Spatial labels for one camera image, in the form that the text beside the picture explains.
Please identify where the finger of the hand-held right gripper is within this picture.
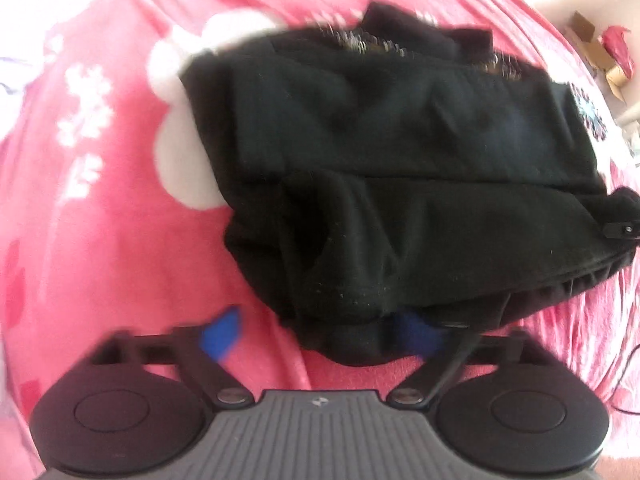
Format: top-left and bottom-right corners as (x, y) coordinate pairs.
(602, 222), (640, 241)

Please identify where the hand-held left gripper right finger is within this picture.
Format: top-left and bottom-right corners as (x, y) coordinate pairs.
(387, 311), (546, 408)

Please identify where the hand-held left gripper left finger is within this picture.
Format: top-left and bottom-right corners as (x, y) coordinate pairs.
(92, 305), (256, 406)

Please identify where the black embroidered sweater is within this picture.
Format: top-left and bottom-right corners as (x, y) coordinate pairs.
(177, 0), (640, 367)

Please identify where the pink floral blanket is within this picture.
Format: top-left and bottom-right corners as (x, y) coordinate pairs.
(0, 0), (640, 480)

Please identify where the cardboard box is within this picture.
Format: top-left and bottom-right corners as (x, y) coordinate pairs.
(570, 10), (631, 106)

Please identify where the red plastic bag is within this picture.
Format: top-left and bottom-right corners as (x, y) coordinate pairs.
(600, 25), (636, 78)

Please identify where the black cable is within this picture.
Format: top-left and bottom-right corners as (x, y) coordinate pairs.
(607, 344), (640, 415)

